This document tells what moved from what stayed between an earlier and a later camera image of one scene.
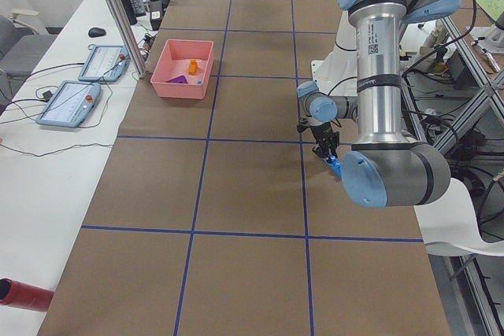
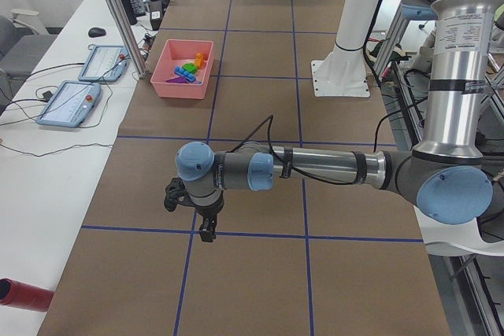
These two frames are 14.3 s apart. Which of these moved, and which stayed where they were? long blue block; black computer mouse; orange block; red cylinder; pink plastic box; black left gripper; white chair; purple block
Moved: black left gripper; long blue block; orange block
Stayed: white chair; black computer mouse; pink plastic box; purple block; red cylinder
